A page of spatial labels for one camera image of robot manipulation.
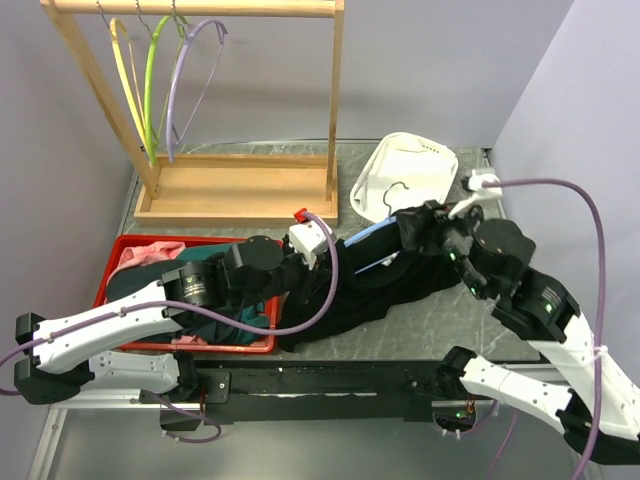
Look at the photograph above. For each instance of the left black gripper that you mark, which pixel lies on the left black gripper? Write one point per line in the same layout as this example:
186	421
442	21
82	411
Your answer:
301	262

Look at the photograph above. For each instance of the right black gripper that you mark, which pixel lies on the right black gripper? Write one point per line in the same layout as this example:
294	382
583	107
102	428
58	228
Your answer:
436	218

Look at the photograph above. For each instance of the blue hanger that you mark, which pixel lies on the blue hanger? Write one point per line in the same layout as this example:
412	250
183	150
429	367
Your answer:
389	220

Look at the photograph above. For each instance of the black shorts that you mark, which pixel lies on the black shorts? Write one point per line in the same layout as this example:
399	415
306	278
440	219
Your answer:
375	274

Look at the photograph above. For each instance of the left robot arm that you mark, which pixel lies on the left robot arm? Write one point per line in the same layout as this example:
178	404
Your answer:
63	357

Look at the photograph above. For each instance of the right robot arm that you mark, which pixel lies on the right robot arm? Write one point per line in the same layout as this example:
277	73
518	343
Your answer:
597	410

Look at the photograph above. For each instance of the wooden hanger rack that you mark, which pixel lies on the wooden hanger rack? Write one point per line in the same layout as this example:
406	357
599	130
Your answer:
209	190

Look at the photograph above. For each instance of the green hanger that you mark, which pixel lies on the green hanger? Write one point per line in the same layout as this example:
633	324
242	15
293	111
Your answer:
150	85

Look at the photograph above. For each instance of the yellow hanger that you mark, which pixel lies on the yellow hanger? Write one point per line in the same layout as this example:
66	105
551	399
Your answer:
124	58

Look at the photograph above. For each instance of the purple hanger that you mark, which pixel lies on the purple hanger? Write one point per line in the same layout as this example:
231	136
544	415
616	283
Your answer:
174	138

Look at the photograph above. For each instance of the teal green garment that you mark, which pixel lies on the teal green garment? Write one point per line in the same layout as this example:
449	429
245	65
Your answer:
213	333

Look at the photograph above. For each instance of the white laundry basket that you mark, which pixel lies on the white laundry basket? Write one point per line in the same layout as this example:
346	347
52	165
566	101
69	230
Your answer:
405	170

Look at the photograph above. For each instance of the pink garment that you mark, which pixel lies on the pink garment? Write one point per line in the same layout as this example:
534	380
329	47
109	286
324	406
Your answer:
139	266

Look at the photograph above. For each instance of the red plastic bin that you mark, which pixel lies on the red plastic bin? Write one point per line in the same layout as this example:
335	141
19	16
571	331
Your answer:
263	345

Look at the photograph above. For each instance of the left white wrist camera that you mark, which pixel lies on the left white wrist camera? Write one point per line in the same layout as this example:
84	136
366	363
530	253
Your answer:
306	237

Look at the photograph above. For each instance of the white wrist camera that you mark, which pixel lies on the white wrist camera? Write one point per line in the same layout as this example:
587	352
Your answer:
480	184
306	237

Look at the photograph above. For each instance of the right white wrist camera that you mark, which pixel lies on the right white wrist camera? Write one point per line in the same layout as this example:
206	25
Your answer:
480	184

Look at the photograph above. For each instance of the aluminium frame rail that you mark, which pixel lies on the aluminium frame rail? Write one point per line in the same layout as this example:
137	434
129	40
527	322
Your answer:
50	440

